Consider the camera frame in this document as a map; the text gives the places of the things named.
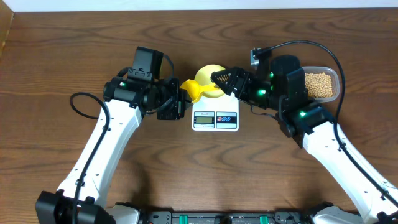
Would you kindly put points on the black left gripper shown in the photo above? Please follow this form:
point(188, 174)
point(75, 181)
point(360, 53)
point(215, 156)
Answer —
point(178, 105)

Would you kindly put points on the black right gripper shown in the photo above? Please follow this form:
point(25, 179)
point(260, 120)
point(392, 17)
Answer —
point(237, 73)

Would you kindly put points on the yellow measuring scoop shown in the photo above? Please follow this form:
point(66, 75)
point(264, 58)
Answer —
point(195, 90)

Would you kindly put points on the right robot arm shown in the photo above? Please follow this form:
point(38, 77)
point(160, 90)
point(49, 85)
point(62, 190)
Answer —
point(315, 129)

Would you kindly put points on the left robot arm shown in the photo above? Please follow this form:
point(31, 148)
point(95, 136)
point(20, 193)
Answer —
point(135, 92)

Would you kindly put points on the yellow plastic bowl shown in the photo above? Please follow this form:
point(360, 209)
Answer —
point(203, 77)

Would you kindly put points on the white digital kitchen scale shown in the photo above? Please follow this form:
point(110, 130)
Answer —
point(216, 114)

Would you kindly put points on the soybeans in container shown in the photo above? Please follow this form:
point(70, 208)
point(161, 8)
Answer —
point(319, 85)

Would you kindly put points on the clear plastic container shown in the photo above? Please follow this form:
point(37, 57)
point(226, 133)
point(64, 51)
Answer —
point(334, 78)

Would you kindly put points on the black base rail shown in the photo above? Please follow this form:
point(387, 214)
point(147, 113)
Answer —
point(324, 213)

